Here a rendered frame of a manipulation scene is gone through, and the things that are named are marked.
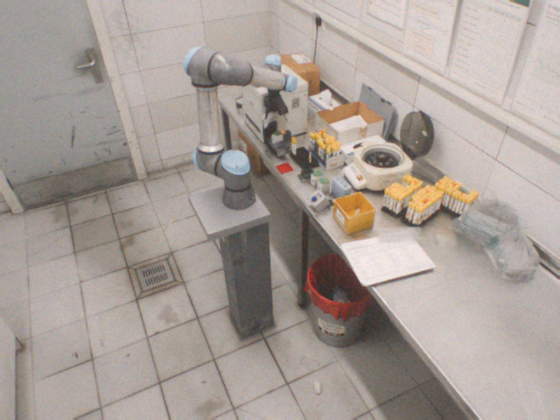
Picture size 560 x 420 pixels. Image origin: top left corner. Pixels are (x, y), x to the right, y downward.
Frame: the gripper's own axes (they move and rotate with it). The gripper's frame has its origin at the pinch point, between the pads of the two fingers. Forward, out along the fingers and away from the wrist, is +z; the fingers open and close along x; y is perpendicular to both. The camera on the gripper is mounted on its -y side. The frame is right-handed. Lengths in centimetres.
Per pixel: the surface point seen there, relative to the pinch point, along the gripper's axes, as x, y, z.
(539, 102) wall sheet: -59, -93, -41
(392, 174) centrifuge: -32, -56, 5
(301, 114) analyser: -18.8, 8.9, 2.5
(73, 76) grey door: 89, 134, 8
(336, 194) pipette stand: -6, -51, 11
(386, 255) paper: -5, -91, 13
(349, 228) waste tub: 1, -73, 11
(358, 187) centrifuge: -18, -51, 12
